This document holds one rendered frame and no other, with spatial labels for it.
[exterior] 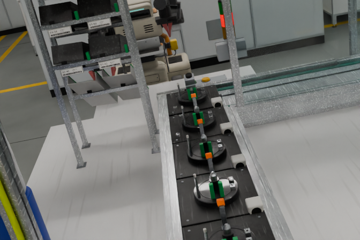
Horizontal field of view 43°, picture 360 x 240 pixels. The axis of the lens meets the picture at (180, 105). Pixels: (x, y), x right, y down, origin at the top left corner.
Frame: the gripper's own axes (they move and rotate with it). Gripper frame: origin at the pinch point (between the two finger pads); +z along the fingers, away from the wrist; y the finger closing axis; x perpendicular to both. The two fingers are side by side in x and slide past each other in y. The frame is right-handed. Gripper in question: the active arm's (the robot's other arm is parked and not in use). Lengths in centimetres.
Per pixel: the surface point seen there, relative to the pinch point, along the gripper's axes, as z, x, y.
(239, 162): 25, -82, 15
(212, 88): 26.2, -12.1, 14.9
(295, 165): 38, -71, 36
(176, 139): 27, -55, -5
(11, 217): -4, -133, -38
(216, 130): 27, -54, 11
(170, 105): 26.3, -22.1, -6.0
